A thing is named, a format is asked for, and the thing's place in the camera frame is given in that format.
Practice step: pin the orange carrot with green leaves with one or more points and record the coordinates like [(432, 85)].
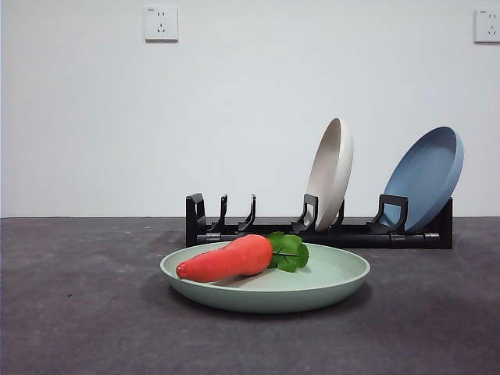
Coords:
[(226, 261)]

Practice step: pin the green plate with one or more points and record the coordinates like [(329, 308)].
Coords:
[(293, 285)]

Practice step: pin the cream white plate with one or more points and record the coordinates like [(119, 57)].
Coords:
[(332, 176)]

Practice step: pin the black plate rack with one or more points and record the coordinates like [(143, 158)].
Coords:
[(410, 239)]

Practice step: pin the blue plate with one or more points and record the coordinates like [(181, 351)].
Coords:
[(426, 179)]

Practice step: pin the white wall socket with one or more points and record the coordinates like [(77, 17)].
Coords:
[(161, 23), (488, 25)]

